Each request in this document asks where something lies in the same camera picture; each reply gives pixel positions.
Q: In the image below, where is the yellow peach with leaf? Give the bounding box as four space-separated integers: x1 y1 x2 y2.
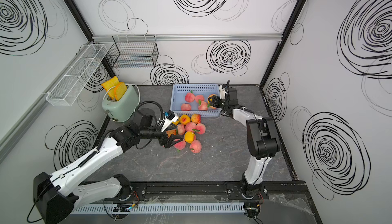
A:
172 117 180 126

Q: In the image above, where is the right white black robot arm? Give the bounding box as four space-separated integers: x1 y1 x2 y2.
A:
208 83 280 198

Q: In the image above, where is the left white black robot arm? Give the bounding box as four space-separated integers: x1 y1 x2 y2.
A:
33 101 182 224

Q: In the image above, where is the red yellow peach by basket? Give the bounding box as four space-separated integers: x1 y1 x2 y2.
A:
191 114 201 124

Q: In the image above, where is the light blue plastic basket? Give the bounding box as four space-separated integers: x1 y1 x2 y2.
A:
170 84 221 117

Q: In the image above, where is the orange peach left of pile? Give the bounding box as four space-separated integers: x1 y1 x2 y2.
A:
166 129 177 138

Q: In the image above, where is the pale pink peach middle left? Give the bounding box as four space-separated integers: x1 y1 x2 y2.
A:
177 124 186 135

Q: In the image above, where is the pink peach with leaf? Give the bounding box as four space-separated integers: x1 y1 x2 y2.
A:
193 123 206 135

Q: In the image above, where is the mint green toaster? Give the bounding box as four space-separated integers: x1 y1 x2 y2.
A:
102 84 140 123

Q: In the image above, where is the front yellow toast slice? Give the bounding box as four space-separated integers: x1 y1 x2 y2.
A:
114 82 128 101

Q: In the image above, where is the yellow toast slice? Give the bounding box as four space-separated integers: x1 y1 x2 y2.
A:
101 76 119 100
114 82 128 101

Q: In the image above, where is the rear yellow toast slice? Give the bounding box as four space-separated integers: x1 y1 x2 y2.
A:
101 76 119 100

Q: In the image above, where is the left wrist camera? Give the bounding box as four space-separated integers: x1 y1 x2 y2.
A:
160 110 179 132

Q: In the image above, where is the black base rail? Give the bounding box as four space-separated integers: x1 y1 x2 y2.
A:
130 180 308 200

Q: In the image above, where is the black wire wall basket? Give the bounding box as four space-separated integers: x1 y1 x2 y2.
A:
106 35 159 68

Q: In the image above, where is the white wire wall shelf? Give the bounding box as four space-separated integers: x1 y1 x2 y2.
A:
46 44 109 106

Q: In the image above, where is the white slotted cable duct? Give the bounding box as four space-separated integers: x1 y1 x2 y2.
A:
71 203 246 215

